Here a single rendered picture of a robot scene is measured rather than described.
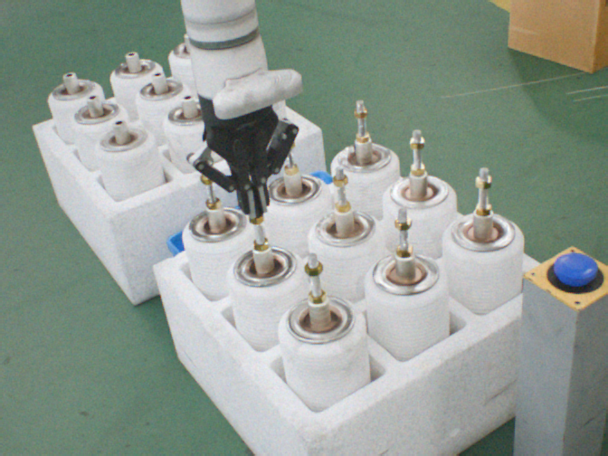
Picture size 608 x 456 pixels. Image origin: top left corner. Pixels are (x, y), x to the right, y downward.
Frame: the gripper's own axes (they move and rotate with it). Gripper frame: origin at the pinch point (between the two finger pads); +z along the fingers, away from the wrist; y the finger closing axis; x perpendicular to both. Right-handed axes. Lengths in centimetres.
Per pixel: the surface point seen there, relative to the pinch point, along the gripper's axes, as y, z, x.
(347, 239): -10.5, 9.5, 1.7
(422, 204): -22.0, 9.6, 1.3
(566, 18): -102, 23, -53
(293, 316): 1.7, 9.7, 9.7
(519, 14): -100, 25, -66
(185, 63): -17, 10, -64
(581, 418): -20.0, 20.6, 31.4
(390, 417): -3.8, 20.8, 19.3
